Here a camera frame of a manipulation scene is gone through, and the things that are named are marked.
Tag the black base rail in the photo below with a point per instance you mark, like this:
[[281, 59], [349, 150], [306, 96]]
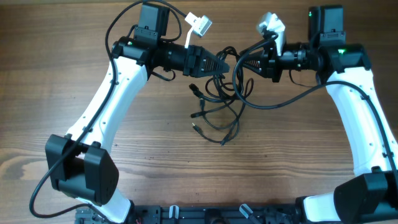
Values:
[[217, 214]]

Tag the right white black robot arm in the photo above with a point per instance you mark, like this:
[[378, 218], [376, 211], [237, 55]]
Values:
[[345, 71]]

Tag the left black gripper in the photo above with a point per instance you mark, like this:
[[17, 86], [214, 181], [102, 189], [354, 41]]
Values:
[[196, 69]]

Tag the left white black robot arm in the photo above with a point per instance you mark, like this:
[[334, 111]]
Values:
[[80, 165]]

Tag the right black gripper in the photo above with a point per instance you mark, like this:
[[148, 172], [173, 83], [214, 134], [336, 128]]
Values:
[[268, 63]]

